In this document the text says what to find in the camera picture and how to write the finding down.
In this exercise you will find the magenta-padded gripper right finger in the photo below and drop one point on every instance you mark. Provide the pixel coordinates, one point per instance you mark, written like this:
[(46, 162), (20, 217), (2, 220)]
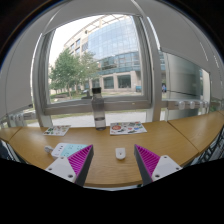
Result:
[(163, 166)]

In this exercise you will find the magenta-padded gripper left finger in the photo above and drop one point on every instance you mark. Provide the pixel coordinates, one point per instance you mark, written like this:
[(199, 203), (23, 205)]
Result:
[(63, 166)]

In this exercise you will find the small colourful sticker sheet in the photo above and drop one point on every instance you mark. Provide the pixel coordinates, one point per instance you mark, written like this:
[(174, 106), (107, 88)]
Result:
[(57, 130)]

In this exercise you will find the large colourful sticker sheet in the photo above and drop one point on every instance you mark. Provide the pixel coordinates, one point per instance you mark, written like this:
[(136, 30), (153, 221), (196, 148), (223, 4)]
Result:
[(128, 128)]

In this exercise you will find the clear water bottle dark cap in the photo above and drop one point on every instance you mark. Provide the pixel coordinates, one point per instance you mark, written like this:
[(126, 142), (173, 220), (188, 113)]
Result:
[(99, 113)]

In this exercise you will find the green tree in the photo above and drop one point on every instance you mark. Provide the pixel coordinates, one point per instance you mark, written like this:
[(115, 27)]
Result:
[(68, 70)]

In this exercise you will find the glass office building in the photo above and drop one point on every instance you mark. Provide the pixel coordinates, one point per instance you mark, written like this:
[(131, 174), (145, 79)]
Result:
[(113, 40)]

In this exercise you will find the white knobbed rail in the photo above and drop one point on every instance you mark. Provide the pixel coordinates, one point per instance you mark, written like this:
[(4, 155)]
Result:
[(21, 117), (190, 104)]

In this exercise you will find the grey window frame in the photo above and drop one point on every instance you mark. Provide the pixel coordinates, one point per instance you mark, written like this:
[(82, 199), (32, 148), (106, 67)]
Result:
[(116, 105)]

